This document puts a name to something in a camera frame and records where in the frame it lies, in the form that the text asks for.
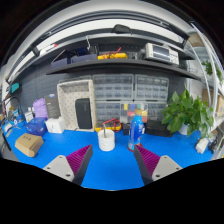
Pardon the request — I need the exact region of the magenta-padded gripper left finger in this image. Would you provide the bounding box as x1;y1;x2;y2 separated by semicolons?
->
43;144;94;187

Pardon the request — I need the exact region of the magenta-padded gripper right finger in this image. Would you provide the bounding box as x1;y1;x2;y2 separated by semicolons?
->
133;144;183;186

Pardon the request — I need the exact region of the blue drink bottle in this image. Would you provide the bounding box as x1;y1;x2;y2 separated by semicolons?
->
127;108;146;152

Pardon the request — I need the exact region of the brown cardboard box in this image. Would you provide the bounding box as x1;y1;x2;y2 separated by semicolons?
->
14;133;45;158

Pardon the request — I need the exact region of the black flat case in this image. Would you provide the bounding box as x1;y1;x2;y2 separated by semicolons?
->
145;119;174;138

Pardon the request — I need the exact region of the small white block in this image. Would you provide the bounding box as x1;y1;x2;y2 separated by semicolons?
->
195;137;210;155

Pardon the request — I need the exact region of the blue packet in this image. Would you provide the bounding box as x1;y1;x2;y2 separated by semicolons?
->
25;117;48;137

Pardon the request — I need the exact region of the white faceted cup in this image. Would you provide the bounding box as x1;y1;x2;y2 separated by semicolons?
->
97;128;116;152

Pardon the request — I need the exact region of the dark box with white label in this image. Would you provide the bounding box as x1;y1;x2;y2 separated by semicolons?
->
121;123;132;136

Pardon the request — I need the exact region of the metal stirring rod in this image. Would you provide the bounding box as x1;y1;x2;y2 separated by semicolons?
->
101;123;108;138

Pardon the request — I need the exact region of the black rounded speaker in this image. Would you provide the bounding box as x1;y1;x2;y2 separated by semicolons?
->
74;97;93;130

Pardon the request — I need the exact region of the small white carton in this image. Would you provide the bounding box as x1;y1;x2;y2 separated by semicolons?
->
24;110;35;123

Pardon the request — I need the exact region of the grey small-parts drawer cabinet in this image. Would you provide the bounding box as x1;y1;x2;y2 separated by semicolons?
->
146;101;168;122
92;73;134;102
133;74;170;102
94;100;122;124

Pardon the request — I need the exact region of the green potted plant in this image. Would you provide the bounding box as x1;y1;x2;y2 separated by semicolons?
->
160;88;215;138

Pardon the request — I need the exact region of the dark grey upright box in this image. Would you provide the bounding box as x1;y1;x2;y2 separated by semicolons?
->
44;93;62;120

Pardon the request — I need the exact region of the purple plastic bag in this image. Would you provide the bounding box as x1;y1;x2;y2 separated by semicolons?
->
32;97;49;119

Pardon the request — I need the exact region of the yellow multimeter with red leads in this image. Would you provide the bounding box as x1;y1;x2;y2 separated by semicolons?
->
94;117;123;133

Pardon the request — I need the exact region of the clear box with coloured parts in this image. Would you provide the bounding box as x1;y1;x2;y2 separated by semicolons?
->
119;102;149;124

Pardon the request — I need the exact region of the white metal rack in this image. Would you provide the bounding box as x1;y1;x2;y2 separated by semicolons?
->
186;23;224;141

